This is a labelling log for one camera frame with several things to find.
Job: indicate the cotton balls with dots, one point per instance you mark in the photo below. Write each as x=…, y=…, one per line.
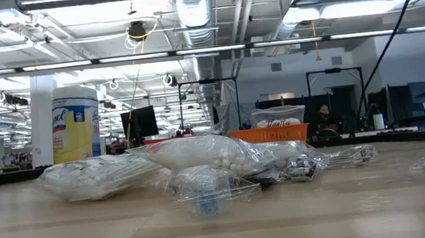
x=200, y=153

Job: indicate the blue toothbrush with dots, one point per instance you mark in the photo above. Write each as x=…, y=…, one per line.
x=207, y=205

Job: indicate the orange plastic mesh basket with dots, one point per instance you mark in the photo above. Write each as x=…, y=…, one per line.
x=263, y=137

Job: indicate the black partition panel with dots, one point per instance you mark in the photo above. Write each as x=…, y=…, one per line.
x=275, y=102

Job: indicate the black background monitor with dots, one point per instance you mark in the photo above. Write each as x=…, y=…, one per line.
x=140, y=124

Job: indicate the long ceiling light strip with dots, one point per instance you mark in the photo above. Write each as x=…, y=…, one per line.
x=128, y=58

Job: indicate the person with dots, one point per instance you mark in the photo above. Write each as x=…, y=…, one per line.
x=323, y=115

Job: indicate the yellow white wipes canister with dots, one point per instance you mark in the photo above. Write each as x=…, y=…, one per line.
x=76, y=131

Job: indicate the clear bag with black parts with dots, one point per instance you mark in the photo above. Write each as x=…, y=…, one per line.
x=353, y=155

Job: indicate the white cup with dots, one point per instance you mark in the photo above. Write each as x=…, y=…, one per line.
x=378, y=122

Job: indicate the dark background workstation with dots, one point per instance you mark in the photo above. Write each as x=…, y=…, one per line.
x=397, y=104

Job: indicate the black background gantry frame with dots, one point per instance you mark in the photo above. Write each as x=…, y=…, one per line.
x=332, y=70
x=208, y=81

